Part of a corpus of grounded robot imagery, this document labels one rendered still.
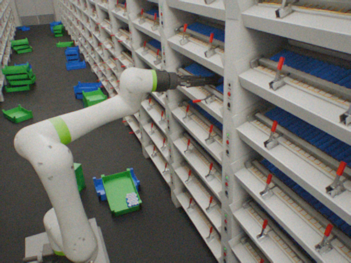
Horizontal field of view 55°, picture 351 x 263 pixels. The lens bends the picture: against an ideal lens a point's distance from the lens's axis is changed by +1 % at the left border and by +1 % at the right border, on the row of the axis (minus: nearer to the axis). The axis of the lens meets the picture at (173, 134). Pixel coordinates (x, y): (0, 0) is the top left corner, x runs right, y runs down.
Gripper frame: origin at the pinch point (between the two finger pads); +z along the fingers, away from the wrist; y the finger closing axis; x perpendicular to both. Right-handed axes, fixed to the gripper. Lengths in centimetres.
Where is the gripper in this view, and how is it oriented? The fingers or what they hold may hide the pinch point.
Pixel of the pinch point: (209, 80)
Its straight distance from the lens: 151.7
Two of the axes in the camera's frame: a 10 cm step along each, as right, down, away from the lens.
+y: -3.5, -4.2, 8.4
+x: -1.0, 9.1, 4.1
